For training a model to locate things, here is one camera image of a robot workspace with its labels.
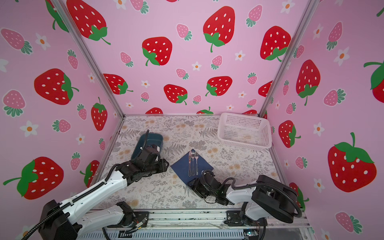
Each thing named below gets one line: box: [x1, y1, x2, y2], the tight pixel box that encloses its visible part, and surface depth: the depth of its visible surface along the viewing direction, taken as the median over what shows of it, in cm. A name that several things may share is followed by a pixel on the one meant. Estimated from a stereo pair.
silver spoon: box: [190, 157, 197, 176], surface depth 94 cm
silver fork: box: [194, 151, 199, 176], surface depth 97 cm
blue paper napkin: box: [170, 152, 214, 185], surface depth 95 cm
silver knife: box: [188, 150, 192, 177], surface depth 95 cm
